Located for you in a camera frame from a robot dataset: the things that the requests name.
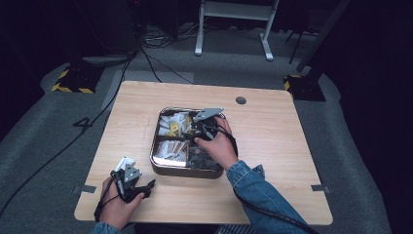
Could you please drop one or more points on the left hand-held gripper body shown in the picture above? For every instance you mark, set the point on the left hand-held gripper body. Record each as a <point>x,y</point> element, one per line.
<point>128,182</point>

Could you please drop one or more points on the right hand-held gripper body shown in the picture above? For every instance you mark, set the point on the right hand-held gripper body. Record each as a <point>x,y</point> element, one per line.
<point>207,125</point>

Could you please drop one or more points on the divided metal tray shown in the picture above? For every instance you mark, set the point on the divided metal tray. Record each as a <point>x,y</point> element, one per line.
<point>156,169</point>

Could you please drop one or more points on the pile of white yellow packets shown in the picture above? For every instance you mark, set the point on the pile of white yellow packets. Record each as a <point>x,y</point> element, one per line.
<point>172,125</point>

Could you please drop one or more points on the single white packet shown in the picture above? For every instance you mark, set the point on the single white packet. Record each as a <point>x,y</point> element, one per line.
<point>126,160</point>

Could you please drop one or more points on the person's right hand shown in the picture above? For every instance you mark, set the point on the person's right hand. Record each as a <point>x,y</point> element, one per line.
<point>217,149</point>

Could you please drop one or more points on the person's left hand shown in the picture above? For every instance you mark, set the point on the person's left hand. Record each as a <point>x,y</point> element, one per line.
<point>117,211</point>

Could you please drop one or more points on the pile of dark packets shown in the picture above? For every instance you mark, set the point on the pile of dark packets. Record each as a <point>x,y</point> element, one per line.
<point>198,159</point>

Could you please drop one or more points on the pile of white brown packets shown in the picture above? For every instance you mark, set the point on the pile of white brown packets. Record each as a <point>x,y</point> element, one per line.
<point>170,150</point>

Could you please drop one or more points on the grey tape strip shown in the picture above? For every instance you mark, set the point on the grey tape strip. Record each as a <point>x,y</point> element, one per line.
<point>85,188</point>
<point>319,187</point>

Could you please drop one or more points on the person's striped clothing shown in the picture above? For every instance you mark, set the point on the person's striped clothing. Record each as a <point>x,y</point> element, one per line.
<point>233,229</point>

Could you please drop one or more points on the black yellow striped stand base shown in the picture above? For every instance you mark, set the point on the black yellow striped stand base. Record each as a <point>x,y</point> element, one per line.
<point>78,79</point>
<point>305,89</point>

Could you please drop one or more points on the grey flat stand foot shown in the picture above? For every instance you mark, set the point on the grey flat stand foot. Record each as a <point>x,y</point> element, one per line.
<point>104,60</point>

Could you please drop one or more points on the white metal stand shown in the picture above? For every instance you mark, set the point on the white metal stand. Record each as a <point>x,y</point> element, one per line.
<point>235,10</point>

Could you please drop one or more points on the dark slanted pole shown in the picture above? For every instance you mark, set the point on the dark slanted pole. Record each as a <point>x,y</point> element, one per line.
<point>319,35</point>

